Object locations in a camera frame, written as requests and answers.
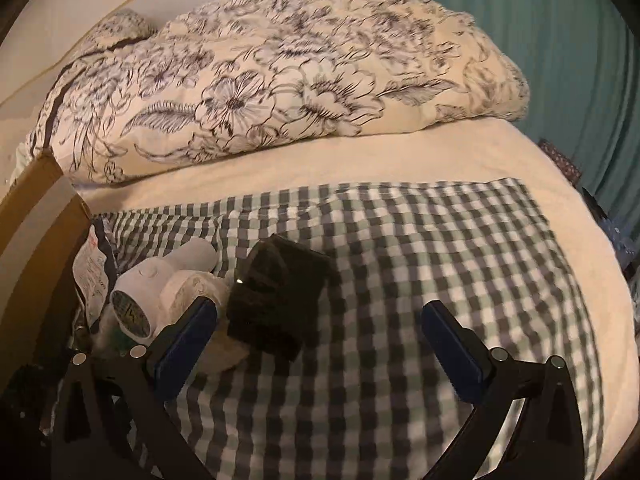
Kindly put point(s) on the grey checked cloth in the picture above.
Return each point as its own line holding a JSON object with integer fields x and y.
{"x": 400, "y": 260}

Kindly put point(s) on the floral pillow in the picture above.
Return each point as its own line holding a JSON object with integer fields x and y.
{"x": 120, "y": 27}

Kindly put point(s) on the cream bed sheet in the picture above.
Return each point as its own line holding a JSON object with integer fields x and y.
{"x": 500, "y": 150}

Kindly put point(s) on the white bottle with round label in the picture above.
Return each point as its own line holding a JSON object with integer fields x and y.
{"x": 132, "y": 317}

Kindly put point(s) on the blue plastic bag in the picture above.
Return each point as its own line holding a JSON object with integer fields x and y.
{"x": 620, "y": 240}

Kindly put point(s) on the light green towel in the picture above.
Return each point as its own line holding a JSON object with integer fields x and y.
{"x": 20, "y": 160}

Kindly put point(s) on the brown cardboard box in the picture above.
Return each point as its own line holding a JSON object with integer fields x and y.
{"x": 35, "y": 220}

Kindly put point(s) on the teal curtain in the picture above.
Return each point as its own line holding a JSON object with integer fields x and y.
{"x": 550, "y": 35}

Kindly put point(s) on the black sock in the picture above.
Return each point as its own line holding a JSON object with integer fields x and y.
{"x": 275, "y": 295}

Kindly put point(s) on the black and white packet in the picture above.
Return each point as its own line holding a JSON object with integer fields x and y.
{"x": 90, "y": 270}

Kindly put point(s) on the green foil packet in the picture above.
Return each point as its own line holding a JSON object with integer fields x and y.
{"x": 116, "y": 340}

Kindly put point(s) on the floral duvet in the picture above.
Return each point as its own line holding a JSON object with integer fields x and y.
{"x": 300, "y": 70}

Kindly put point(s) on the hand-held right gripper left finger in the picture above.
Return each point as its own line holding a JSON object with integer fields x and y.
{"x": 185, "y": 350}

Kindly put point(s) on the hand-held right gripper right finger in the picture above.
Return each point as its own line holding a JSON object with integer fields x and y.
{"x": 457, "y": 355}

